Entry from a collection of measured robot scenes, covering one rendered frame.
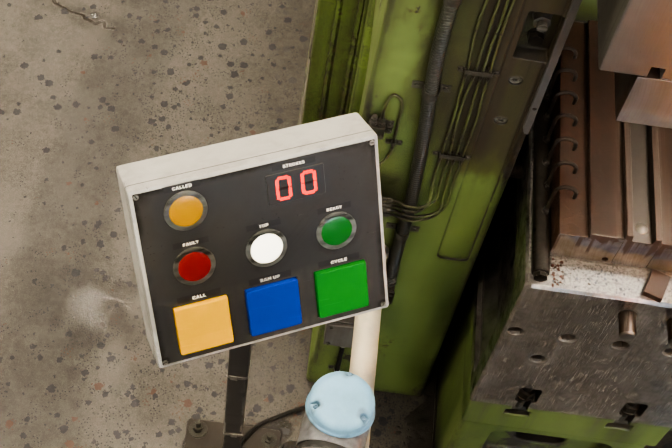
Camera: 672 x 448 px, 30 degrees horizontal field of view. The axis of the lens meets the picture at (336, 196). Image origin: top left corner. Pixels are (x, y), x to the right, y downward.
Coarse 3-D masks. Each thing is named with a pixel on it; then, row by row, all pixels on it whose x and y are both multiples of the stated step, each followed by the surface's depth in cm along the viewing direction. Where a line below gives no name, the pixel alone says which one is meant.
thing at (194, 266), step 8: (184, 256) 165; (192, 256) 165; (200, 256) 165; (184, 264) 165; (192, 264) 165; (200, 264) 166; (208, 264) 166; (184, 272) 166; (192, 272) 166; (200, 272) 166; (208, 272) 167; (192, 280) 167
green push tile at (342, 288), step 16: (320, 272) 173; (336, 272) 173; (352, 272) 174; (320, 288) 174; (336, 288) 175; (352, 288) 176; (320, 304) 175; (336, 304) 176; (352, 304) 177; (368, 304) 178
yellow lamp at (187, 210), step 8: (176, 200) 160; (184, 200) 161; (192, 200) 161; (176, 208) 161; (184, 208) 161; (192, 208) 162; (200, 208) 162; (176, 216) 161; (184, 216) 162; (192, 216) 162; (200, 216) 163; (176, 224) 162; (184, 224) 162
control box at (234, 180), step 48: (240, 144) 167; (288, 144) 166; (336, 144) 165; (144, 192) 159; (192, 192) 161; (240, 192) 163; (288, 192) 166; (336, 192) 168; (144, 240) 162; (192, 240) 164; (240, 240) 167; (288, 240) 169; (144, 288) 165; (192, 288) 168; (240, 288) 170; (384, 288) 178; (240, 336) 174
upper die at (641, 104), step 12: (624, 84) 161; (636, 84) 156; (648, 84) 156; (660, 84) 156; (624, 96) 160; (636, 96) 158; (648, 96) 158; (660, 96) 158; (624, 108) 161; (636, 108) 160; (648, 108) 160; (660, 108) 160; (624, 120) 163; (636, 120) 162; (648, 120) 162; (660, 120) 162
